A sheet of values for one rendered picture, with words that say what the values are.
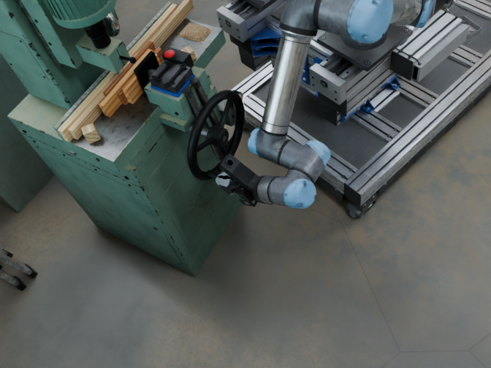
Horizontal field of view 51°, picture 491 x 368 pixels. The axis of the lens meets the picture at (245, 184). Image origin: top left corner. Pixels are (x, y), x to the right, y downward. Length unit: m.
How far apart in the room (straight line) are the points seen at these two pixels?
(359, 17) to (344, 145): 1.13
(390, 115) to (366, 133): 0.15
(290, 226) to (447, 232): 0.66
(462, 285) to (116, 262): 1.46
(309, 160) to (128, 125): 0.57
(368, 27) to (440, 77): 1.36
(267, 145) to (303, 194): 0.18
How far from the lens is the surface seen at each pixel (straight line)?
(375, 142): 2.30
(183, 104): 1.54
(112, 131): 1.61
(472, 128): 2.67
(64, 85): 1.81
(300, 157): 1.36
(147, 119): 1.60
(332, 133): 2.33
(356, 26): 1.24
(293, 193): 1.29
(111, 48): 1.60
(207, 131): 1.60
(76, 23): 1.48
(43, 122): 1.90
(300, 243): 2.28
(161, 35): 1.81
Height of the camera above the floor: 2.03
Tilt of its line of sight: 55 degrees down
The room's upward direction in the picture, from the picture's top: 16 degrees counter-clockwise
